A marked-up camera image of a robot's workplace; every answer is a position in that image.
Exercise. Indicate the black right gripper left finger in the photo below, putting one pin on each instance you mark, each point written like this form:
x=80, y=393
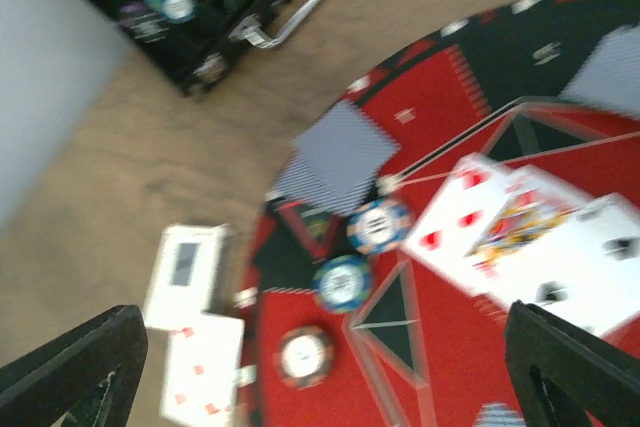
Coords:
x=87, y=376

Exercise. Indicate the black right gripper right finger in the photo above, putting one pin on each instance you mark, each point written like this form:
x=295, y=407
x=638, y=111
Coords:
x=564, y=376

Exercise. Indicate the card dealt seat one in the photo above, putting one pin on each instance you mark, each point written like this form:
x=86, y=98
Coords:
x=498, y=414

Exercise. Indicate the black suit community card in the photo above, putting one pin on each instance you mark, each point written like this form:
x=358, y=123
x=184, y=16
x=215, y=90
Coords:
x=585, y=271

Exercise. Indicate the five of diamonds card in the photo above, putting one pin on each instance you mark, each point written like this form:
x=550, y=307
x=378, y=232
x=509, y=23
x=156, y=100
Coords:
x=203, y=355

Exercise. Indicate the red face up community card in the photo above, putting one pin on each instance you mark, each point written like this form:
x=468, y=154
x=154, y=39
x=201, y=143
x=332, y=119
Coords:
x=462, y=209

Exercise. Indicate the red chips seat two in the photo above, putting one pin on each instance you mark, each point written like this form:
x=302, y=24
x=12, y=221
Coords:
x=305, y=357

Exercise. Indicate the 10 chips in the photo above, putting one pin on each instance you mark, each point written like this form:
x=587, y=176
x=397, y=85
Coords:
x=379, y=226

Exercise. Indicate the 50 chips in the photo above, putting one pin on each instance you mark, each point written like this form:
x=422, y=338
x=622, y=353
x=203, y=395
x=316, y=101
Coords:
x=343, y=284

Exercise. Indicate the card dealt seat six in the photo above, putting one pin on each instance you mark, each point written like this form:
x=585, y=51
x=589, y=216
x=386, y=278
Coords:
x=609, y=78

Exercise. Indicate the card dealt seat four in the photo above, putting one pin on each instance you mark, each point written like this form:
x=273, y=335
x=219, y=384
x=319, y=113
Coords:
x=345, y=147

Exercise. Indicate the white card box tray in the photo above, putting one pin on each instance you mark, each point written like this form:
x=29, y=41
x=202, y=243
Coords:
x=189, y=276

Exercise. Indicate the round red black poker mat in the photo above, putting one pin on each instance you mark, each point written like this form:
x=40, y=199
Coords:
x=420, y=351

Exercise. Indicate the black purple 100 chip stack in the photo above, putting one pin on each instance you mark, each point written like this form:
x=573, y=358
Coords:
x=141, y=23

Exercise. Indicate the blue green 50 chip row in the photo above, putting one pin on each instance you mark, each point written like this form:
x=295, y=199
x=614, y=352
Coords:
x=174, y=11

